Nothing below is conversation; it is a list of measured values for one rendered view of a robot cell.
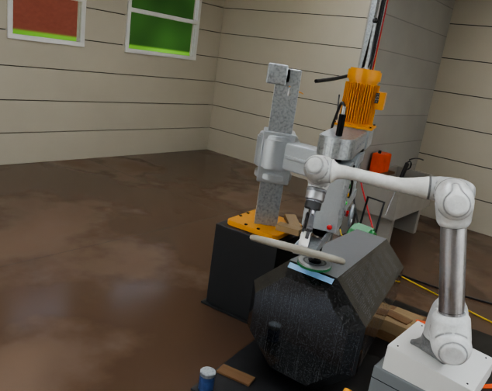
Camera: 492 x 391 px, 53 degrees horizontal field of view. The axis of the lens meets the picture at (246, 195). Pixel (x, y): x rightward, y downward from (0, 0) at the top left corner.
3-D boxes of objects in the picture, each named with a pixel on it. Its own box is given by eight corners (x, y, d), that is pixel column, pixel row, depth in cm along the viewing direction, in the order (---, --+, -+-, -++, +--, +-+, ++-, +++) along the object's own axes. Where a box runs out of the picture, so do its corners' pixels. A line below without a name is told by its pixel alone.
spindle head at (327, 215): (313, 215, 335) (324, 151, 323) (344, 223, 329) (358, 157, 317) (299, 230, 302) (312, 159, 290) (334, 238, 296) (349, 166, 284)
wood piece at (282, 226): (275, 230, 400) (276, 224, 399) (279, 226, 409) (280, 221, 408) (297, 236, 393) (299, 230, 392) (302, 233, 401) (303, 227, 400)
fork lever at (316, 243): (313, 222, 334) (313, 215, 332) (341, 229, 328) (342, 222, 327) (285, 251, 270) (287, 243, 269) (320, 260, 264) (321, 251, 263)
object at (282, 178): (243, 177, 402) (250, 127, 391) (265, 172, 430) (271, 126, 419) (279, 188, 385) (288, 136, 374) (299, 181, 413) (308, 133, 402)
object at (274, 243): (261, 243, 276) (262, 239, 276) (348, 267, 262) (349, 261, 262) (237, 236, 230) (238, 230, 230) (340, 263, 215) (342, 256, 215)
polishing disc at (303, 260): (335, 271, 307) (336, 269, 306) (303, 269, 302) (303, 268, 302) (324, 257, 327) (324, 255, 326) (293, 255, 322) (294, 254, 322)
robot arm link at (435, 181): (431, 171, 217) (432, 176, 204) (475, 175, 212) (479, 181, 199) (426, 199, 220) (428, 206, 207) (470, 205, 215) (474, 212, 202)
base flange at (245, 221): (224, 223, 410) (225, 218, 409) (255, 212, 451) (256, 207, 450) (275, 241, 386) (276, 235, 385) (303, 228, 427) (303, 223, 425)
